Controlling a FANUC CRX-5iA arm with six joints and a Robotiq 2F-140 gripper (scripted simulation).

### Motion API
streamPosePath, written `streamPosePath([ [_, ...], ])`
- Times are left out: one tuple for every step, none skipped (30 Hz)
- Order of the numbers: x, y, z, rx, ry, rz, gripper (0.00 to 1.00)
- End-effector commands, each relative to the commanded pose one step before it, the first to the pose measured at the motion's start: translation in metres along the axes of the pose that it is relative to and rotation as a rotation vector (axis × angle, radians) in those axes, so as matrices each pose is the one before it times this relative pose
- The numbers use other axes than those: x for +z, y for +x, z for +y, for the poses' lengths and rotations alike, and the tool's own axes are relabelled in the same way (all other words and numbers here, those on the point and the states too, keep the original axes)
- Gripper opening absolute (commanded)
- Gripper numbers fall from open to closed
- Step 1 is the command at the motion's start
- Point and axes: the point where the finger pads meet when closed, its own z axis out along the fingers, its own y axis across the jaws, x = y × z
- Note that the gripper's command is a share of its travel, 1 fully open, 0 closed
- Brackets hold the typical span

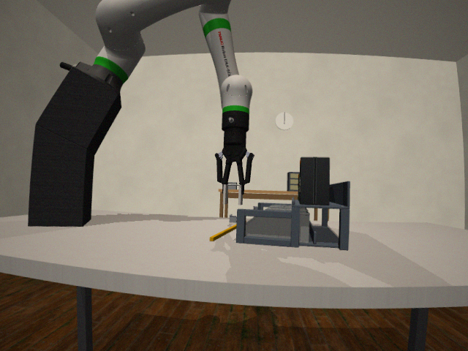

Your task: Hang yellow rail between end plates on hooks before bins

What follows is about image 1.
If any yellow bar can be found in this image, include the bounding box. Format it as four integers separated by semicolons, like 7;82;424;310
210;224;236;241

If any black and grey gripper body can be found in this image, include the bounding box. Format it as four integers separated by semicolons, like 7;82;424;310
222;129;247;162

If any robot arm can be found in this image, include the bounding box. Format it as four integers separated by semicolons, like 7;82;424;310
73;0;252;132

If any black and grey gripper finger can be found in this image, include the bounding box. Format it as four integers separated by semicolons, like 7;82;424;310
215;151;232;204
235;151;254;205

